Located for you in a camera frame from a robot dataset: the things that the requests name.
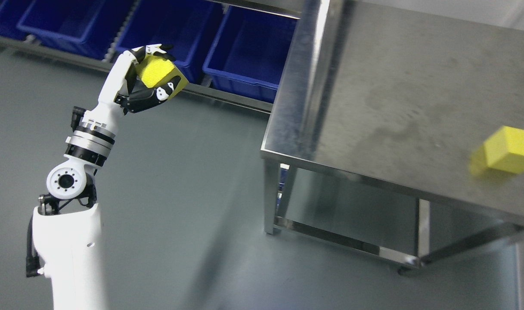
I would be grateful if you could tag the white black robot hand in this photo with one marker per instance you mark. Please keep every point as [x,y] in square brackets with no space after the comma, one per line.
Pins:
[107,113]

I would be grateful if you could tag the yellow foam block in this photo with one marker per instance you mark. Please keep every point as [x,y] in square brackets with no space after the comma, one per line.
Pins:
[502,151]
[155,71]

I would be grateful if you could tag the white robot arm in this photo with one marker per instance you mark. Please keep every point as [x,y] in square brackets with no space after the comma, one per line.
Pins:
[64,240]

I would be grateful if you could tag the stainless steel table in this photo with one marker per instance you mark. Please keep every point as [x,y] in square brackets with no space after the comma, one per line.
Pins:
[400,100]

